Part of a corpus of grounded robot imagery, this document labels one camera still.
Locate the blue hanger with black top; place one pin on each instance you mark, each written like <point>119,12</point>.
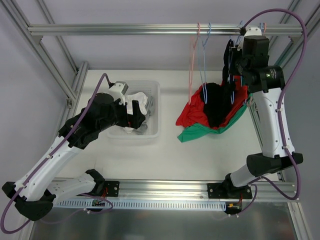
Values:
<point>231,78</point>

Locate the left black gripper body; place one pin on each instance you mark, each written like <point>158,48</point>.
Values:
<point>133,116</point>

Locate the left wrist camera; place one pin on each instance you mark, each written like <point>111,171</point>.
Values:
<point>118,91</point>

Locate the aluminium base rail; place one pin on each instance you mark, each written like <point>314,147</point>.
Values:
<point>186,190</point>

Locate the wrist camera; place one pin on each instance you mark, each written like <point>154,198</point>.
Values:
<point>118,91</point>
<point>251,31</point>

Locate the right aluminium frame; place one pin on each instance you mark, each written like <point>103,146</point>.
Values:
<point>303,96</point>

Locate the grey tank top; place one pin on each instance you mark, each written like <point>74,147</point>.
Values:
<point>150,108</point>

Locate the red tank top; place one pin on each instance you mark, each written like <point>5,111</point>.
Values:
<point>241,94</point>

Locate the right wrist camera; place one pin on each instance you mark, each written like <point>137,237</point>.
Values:
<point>251,31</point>

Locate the green tank top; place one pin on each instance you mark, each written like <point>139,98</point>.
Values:
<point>197,132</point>

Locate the aluminium hanging rail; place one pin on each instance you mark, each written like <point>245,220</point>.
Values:
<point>125,29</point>

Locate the black tank top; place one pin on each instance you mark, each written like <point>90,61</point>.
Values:
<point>218,99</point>

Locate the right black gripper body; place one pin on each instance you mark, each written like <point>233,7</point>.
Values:
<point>229,64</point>

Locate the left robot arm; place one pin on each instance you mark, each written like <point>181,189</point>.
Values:
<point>35,194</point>

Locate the white plastic basket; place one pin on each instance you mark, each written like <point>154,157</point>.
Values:
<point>151,89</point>

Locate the left aluminium frame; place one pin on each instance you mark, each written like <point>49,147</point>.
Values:
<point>39,84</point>

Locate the aluminium frame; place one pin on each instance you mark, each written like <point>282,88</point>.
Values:
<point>303,96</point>
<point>39,84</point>

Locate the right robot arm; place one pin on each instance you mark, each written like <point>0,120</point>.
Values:
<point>267,86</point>

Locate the light blue hanger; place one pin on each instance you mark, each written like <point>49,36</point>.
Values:
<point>202,67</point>

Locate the white slotted cable duct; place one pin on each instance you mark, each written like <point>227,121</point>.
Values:
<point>139,204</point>

